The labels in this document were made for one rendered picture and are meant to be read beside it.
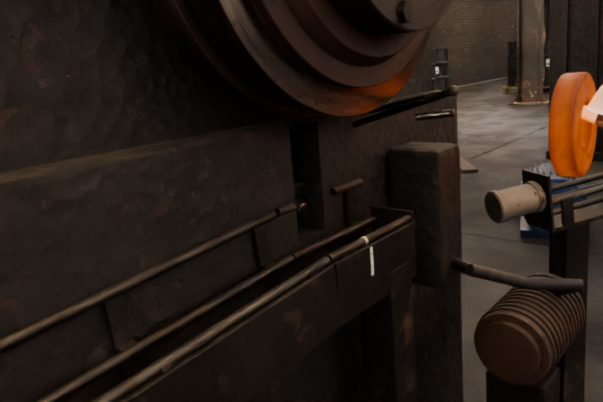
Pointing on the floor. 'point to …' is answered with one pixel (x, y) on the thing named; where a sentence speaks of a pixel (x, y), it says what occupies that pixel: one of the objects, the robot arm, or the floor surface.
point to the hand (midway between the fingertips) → (575, 111)
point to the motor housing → (527, 343)
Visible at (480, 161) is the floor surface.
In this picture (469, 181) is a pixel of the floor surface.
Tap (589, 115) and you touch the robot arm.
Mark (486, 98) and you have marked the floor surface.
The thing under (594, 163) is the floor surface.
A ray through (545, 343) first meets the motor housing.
